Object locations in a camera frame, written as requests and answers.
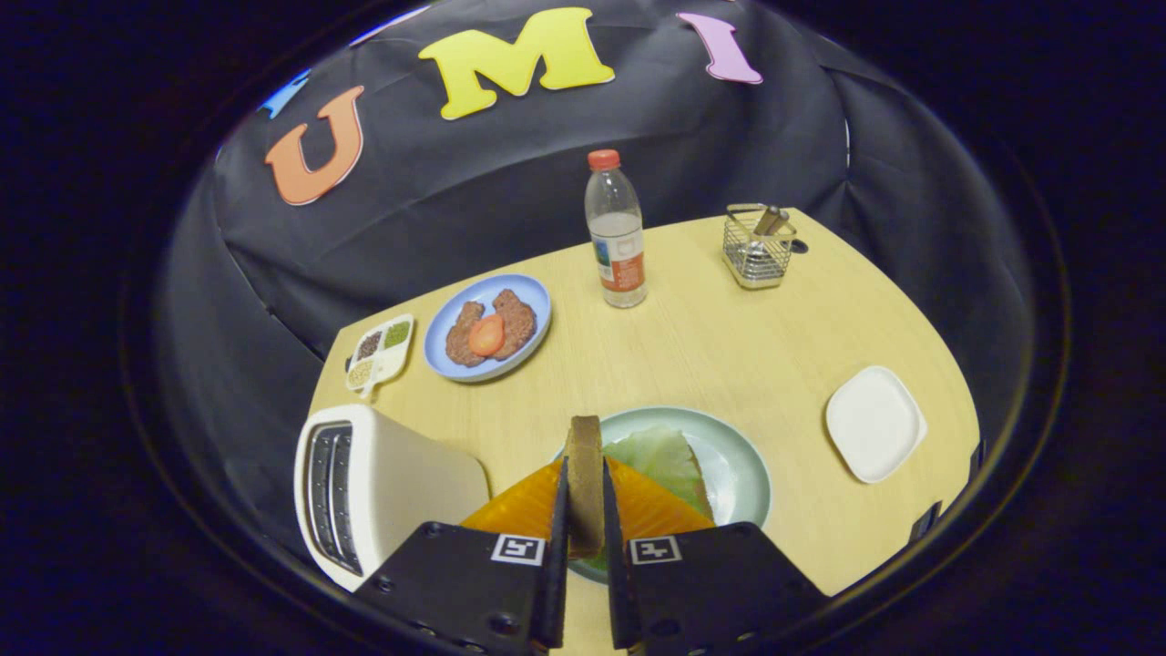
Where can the white toaster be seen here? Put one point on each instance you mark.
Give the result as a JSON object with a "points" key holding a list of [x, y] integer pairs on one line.
{"points": [[410, 483]]}

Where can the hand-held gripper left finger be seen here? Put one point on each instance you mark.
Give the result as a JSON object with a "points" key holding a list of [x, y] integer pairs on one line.
{"points": [[474, 583]]}

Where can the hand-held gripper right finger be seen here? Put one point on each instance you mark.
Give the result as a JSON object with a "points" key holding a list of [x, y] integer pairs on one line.
{"points": [[710, 583]]}

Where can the white square plate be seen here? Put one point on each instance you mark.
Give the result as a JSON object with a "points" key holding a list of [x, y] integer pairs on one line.
{"points": [[874, 424]]}

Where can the metal utensil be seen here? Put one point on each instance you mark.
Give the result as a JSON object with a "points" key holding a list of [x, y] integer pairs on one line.
{"points": [[772, 220]]}

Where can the red tomato slice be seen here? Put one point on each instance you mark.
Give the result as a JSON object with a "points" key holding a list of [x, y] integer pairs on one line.
{"points": [[486, 335]]}

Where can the clear bottle with red cap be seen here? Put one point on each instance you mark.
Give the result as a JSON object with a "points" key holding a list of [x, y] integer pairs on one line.
{"points": [[618, 246]]}

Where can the brown meat patty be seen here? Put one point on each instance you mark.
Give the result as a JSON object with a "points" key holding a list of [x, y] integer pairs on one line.
{"points": [[458, 342], [517, 319]]}

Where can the white seasoning tray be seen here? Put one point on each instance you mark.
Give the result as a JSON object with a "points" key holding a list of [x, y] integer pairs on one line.
{"points": [[378, 351]]}

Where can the pale green round plate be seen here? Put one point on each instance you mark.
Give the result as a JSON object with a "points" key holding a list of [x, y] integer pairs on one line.
{"points": [[738, 474]]}

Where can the blue round plate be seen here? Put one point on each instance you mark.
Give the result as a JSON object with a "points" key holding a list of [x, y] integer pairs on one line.
{"points": [[533, 296]]}

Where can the green lettuce leaf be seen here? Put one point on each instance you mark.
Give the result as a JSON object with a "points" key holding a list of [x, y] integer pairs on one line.
{"points": [[660, 460]]}

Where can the dark brown toast slice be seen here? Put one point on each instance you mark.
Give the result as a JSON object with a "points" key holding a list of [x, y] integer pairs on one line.
{"points": [[585, 483]]}

